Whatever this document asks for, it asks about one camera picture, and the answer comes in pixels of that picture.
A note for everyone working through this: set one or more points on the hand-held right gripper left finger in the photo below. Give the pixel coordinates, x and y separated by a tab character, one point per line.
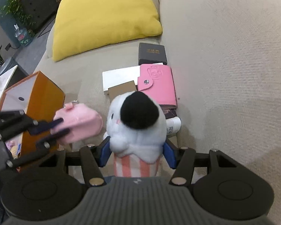
105	153

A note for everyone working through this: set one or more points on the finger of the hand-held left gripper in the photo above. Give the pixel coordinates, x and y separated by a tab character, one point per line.
58	134
41	126

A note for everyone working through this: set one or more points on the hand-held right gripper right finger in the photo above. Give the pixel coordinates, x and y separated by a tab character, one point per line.
169	154

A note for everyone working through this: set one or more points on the pink plush pouch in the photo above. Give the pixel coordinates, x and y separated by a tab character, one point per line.
82	121

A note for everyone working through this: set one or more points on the orange storage box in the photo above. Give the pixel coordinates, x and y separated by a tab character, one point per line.
42	96

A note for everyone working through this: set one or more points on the white fluffy plush toy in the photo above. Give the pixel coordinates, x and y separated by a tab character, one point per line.
135	138

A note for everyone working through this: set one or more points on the pink card holder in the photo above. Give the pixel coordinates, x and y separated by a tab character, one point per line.
159	86

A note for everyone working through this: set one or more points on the pink blue printed packet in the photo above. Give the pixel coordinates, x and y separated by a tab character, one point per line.
13	148

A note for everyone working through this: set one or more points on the white bottle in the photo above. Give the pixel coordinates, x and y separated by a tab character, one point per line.
173	124

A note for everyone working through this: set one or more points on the white table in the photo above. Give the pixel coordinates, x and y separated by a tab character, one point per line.
4	79

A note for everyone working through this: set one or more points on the small brown cardboard box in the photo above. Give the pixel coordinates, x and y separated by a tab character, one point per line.
121	90

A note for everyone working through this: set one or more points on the grey round object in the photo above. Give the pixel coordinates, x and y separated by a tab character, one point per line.
8	64

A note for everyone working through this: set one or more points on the white flat box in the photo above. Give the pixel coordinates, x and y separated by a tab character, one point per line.
119	76

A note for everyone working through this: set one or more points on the clear water jug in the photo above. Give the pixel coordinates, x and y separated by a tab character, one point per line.
23	37

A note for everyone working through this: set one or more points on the beige sofa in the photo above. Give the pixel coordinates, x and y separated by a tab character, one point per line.
224	75

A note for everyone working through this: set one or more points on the black box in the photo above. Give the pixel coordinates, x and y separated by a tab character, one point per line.
152	54

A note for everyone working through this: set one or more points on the dark cabinet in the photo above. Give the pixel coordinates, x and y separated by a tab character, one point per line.
42	7

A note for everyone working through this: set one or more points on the trailing green plant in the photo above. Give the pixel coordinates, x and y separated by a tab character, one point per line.
14	7

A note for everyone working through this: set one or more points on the yellow pillow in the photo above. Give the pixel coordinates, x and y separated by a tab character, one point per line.
103	16

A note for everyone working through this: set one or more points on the wall outlet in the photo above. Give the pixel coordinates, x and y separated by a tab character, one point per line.
8	46

